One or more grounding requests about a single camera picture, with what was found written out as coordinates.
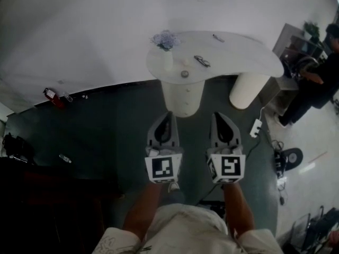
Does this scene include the white curved table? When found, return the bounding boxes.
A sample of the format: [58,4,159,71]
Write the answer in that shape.
[146,30,285,85]

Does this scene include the person's white shirt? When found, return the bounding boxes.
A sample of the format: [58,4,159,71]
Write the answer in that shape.
[92,204,284,254]

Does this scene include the white cylindrical table leg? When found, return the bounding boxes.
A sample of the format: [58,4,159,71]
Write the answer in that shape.
[229,72,271,110]

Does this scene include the tangle of black cables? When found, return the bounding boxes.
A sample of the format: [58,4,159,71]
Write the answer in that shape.
[269,138,290,206]

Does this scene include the person's left forearm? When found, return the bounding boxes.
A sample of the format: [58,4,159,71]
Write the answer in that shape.
[122,180,171,242]

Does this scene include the black metal chair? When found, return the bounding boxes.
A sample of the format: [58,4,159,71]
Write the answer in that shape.
[290,206,339,254]

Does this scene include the person's grey trouser leg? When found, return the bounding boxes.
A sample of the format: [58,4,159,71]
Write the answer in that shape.
[160,190,186,206]

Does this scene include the white round drawer cabinet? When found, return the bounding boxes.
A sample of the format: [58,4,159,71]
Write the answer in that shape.
[160,78,206,118]

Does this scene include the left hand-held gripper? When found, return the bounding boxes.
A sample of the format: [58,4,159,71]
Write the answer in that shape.
[144,111,185,184]

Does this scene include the pale purple flower bunch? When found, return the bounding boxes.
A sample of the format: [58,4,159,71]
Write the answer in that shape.
[150,30,182,52]

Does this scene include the black bag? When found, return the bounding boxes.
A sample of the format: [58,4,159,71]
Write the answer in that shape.
[2,132,35,164]

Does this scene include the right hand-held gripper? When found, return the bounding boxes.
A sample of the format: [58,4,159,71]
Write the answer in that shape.
[206,112,246,185]

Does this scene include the black eyeglasses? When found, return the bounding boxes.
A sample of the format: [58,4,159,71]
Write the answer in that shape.
[193,55,211,68]

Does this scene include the white vase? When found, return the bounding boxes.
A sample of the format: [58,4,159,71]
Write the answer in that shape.
[162,49,174,71]

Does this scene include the person's right forearm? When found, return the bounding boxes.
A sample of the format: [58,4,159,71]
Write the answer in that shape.
[223,183,256,239]

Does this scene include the black round disc device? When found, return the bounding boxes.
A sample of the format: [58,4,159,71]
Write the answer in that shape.
[274,147,304,172]

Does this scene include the red fire extinguisher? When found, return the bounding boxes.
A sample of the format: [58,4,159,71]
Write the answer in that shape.
[42,87,66,109]

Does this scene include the grey shelf unit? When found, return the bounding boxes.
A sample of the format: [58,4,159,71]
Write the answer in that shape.
[272,23,332,91]

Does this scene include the black box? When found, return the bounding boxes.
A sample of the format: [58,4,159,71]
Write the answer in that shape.
[198,199,226,218]

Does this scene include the white power strip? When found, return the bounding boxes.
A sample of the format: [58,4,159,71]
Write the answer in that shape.
[249,118,263,138]

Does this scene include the green potted plant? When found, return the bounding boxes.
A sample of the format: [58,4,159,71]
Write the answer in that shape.
[303,21,320,44]

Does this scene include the dark green carpet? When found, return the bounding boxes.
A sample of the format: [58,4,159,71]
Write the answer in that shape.
[4,77,281,238]

